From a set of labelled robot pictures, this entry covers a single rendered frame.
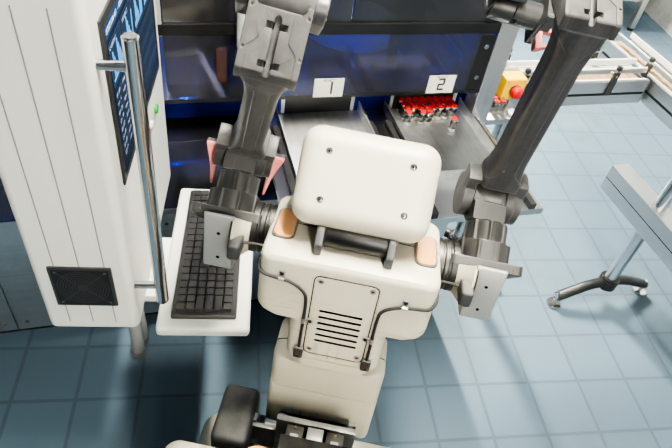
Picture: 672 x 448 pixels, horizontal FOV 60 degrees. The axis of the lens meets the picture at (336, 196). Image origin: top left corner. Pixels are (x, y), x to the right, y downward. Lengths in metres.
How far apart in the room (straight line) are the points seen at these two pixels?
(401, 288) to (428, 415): 1.35
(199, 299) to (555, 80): 0.86
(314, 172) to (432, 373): 1.54
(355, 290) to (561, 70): 0.43
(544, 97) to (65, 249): 0.85
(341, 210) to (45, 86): 0.45
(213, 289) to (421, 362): 1.15
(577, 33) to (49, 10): 0.68
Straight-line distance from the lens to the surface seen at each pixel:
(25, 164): 1.04
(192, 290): 1.35
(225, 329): 1.32
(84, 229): 1.12
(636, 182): 2.55
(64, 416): 2.19
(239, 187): 0.98
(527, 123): 0.92
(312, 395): 1.25
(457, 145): 1.77
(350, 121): 1.76
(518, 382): 2.39
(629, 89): 2.35
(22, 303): 2.19
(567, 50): 0.85
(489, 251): 0.98
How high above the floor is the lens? 1.90
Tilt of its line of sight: 42 degrees down
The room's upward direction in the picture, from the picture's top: 10 degrees clockwise
